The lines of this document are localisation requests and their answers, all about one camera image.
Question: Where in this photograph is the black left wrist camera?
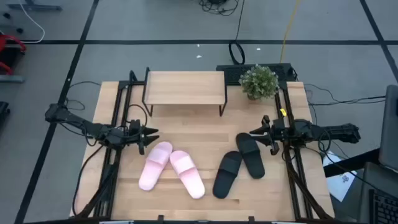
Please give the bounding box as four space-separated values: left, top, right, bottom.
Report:
129 119 142 135

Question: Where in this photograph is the green potted plant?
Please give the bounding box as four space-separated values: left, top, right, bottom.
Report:
238 63 280 101

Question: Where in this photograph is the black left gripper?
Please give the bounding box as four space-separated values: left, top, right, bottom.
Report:
124 125 160 156

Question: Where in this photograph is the grey laptop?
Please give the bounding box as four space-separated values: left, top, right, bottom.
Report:
378 84 398 171

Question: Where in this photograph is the black hanging cable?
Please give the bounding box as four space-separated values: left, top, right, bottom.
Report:
228 0 247 65

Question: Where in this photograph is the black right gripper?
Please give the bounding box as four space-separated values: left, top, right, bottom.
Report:
249 114 286 156

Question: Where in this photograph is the black rubber slide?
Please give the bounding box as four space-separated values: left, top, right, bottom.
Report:
235 132 266 180
212 151 243 200

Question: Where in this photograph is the black electronics box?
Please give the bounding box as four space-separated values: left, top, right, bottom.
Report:
216 63 295 86

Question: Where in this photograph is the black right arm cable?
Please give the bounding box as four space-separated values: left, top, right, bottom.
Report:
303 82 387 107

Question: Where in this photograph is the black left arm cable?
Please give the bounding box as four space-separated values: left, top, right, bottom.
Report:
71 144 105 217

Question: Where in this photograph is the white paper sheet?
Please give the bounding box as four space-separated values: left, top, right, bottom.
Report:
322 151 359 203

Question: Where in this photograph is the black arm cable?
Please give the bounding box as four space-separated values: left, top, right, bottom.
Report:
71 144 105 217
303 82 387 107

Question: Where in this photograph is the black keyboard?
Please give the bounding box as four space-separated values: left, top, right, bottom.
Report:
368 189 398 224

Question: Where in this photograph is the red chair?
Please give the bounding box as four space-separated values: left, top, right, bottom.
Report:
0 33 27 76

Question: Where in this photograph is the white floor cable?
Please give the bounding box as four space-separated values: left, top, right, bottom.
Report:
17 0 46 44

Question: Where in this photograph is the wooden shelf with black legs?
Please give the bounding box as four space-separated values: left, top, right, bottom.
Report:
141 67 229 118

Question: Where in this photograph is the yellow hanging cable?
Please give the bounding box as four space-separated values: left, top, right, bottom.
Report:
279 0 302 63

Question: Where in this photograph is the black cable bundle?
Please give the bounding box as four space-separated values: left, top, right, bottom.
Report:
198 0 241 17

